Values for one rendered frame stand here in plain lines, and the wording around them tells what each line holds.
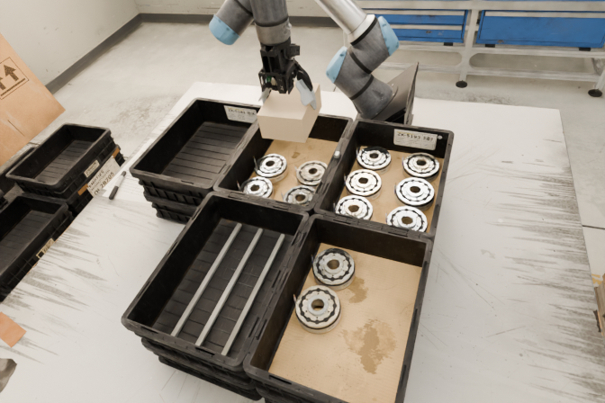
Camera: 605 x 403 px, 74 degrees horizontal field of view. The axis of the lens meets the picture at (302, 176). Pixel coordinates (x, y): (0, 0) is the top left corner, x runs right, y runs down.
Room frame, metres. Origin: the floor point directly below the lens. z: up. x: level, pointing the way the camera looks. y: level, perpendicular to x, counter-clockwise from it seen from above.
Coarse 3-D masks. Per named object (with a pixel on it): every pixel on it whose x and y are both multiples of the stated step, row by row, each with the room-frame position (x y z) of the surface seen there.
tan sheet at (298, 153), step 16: (272, 144) 1.07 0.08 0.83; (288, 144) 1.05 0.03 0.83; (304, 144) 1.04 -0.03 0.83; (320, 144) 1.03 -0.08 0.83; (336, 144) 1.01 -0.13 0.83; (288, 160) 0.97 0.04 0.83; (304, 160) 0.96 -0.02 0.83; (320, 160) 0.95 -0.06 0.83; (256, 176) 0.92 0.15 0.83; (288, 176) 0.90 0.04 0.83
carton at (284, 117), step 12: (312, 84) 0.94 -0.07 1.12; (276, 96) 0.91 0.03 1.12; (288, 96) 0.90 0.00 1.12; (300, 96) 0.89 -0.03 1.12; (264, 108) 0.86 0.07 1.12; (276, 108) 0.85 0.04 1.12; (288, 108) 0.85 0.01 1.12; (300, 108) 0.84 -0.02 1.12; (312, 108) 0.87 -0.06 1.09; (264, 120) 0.83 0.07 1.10; (276, 120) 0.82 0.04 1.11; (288, 120) 0.80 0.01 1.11; (300, 120) 0.79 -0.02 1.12; (312, 120) 0.86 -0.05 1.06; (264, 132) 0.84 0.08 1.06; (276, 132) 0.82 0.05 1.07; (288, 132) 0.81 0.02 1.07; (300, 132) 0.79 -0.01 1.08
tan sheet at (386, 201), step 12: (396, 156) 0.91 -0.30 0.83; (396, 168) 0.85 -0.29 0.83; (384, 180) 0.81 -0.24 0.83; (396, 180) 0.81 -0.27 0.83; (384, 192) 0.77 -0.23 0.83; (372, 204) 0.73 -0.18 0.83; (384, 204) 0.72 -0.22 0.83; (396, 204) 0.72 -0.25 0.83; (432, 204) 0.69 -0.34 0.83; (384, 216) 0.68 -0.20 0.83
